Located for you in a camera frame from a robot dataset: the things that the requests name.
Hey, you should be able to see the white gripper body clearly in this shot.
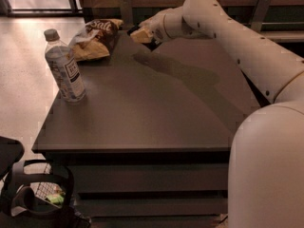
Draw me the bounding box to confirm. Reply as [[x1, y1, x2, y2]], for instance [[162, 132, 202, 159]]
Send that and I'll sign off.
[[149, 19, 166, 43]]

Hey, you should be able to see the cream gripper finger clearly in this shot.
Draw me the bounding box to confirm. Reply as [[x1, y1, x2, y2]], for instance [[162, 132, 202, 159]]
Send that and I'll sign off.
[[139, 9, 172, 28], [130, 28, 153, 44]]

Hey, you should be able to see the dark blue rxbar wrapper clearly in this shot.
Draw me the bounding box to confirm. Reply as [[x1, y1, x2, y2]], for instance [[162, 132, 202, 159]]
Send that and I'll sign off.
[[127, 25, 141, 36]]

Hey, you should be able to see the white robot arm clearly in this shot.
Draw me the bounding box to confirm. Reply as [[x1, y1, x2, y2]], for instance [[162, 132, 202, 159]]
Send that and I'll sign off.
[[129, 0, 304, 228]]

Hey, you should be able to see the brown salt chip bag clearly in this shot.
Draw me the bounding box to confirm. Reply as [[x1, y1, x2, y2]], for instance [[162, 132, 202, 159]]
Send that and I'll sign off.
[[69, 19, 124, 62]]

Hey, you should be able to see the clear plastic water bottle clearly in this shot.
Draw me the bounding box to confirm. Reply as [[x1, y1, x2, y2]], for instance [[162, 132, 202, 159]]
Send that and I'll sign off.
[[44, 28, 86, 103]]

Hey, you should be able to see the grey drawer cabinet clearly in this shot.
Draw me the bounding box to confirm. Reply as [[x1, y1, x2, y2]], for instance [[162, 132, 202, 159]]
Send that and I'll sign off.
[[33, 34, 258, 228]]

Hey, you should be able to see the black chair edge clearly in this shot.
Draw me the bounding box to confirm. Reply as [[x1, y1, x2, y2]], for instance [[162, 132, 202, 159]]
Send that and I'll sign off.
[[0, 137, 25, 179]]

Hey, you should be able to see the metal rail with brackets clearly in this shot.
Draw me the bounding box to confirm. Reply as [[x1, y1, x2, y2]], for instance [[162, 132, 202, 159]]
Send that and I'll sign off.
[[123, 0, 304, 30]]

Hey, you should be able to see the black wire basket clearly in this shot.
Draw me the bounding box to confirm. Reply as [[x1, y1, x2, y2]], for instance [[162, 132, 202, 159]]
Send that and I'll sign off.
[[1, 160, 91, 228]]

